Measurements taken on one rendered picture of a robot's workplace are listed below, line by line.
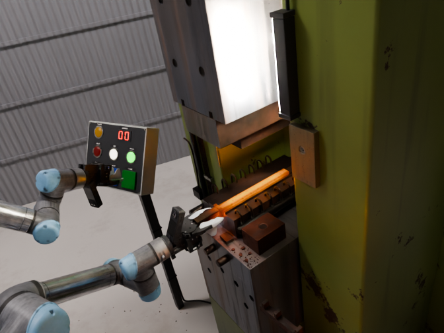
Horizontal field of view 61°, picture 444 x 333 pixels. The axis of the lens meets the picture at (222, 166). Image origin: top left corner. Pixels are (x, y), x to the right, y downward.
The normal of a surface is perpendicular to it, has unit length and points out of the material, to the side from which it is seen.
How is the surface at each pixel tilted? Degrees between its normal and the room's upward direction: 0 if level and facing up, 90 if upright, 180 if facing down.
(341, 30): 90
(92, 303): 0
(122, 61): 90
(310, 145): 90
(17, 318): 14
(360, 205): 90
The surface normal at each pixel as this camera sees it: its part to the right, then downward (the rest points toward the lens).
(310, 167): -0.80, 0.41
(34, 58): 0.31, 0.46
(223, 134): 0.58, 0.35
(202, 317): -0.15, -0.84
